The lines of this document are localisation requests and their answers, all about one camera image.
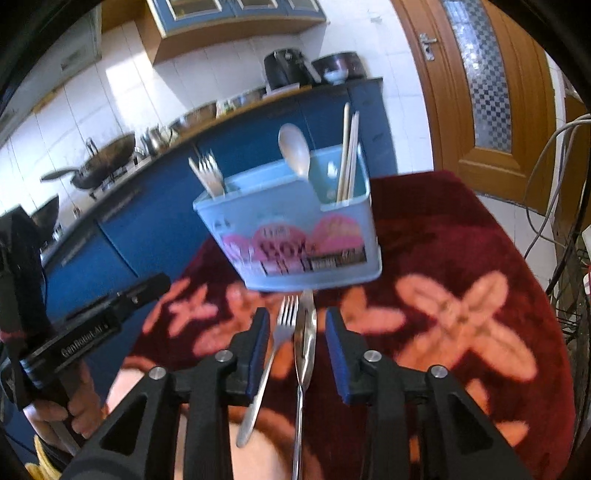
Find wooden door with glass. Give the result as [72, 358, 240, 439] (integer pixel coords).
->
[394, 0, 556, 213]

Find steel peeler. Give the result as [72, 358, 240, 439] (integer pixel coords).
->
[291, 290, 318, 479]

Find black wire rack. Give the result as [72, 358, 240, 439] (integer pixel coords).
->
[521, 115, 591, 351]

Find steel pitcher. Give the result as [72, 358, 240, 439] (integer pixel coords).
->
[142, 126, 177, 156]

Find steel mixing bowl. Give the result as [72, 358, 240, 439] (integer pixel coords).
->
[169, 101, 217, 135]

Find black air fryer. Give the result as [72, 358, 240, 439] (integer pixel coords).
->
[263, 48, 322, 91]

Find red floral plush cloth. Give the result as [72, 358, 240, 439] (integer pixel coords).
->
[106, 172, 575, 479]

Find blue wall cabinet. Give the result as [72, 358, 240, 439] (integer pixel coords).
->
[136, 0, 327, 65]

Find range hood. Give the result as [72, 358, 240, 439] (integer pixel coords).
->
[1, 5, 102, 144]

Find left hand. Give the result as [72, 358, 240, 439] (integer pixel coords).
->
[23, 362, 103, 451]

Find blue base cabinets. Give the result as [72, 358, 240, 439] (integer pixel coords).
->
[43, 78, 398, 321]

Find black wok with handle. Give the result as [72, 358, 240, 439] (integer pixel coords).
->
[40, 133, 135, 190]

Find steel fork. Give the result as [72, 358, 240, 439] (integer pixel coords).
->
[197, 153, 226, 198]
[235, 295, 300, 448]

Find light blue utensil holder box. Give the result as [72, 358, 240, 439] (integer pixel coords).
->
[193, 145, 382, 292]

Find small white bowl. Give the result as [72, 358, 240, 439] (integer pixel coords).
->
[324, 69, 349, 85]

